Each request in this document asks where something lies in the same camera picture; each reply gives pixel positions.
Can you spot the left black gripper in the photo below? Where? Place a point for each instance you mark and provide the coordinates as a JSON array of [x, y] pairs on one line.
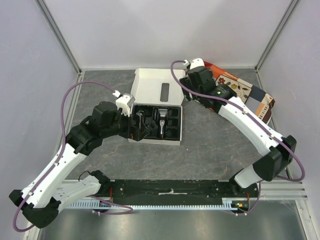
[[139, 132]]

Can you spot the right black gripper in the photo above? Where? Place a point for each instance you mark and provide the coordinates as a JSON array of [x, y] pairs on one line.
[[188, 86]]

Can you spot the black silver hair clipper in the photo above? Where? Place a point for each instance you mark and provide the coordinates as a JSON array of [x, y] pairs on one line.
[[163, 112]]

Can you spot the white clipper kit box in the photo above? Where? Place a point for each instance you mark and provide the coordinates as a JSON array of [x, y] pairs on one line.
[[155, 89]]

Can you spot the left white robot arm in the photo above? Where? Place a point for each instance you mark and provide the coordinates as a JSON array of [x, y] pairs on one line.
[[41, 201]]

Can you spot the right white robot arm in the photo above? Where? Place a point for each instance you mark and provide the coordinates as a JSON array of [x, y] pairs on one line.
[[275, 150]]

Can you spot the floral square plate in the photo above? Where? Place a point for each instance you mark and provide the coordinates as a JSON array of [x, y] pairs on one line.
[[241, 88]]

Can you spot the patterned colourful cloth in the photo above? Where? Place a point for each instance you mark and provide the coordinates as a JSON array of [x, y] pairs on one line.
[[259, 102]]

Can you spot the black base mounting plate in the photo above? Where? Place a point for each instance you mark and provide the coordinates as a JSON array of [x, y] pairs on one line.
[[136, 191]]

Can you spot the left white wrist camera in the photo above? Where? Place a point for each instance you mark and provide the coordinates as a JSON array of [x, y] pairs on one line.
[[124, 104]]

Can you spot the slotted grey cable duct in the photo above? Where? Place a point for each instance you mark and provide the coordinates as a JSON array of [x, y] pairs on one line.
[[94, 204]]

